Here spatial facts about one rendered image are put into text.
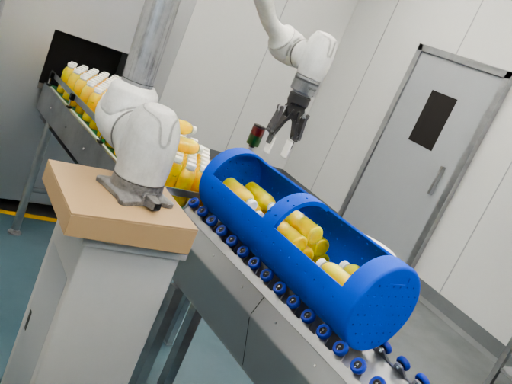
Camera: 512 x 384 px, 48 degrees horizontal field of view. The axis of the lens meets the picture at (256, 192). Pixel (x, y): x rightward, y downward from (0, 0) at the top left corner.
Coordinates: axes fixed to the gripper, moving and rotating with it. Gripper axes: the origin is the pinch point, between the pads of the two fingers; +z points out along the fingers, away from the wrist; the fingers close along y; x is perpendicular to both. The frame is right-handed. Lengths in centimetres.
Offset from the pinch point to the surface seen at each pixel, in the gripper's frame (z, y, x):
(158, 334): 91, -3, 17
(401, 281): 13, 7, -63
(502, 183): 1, 356, 111
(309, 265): 21.3, -8.9, -43.8
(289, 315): 39, -6, -43
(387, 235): 101, 360, 196
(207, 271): 50, -8, -2
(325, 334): 35, -6, -57
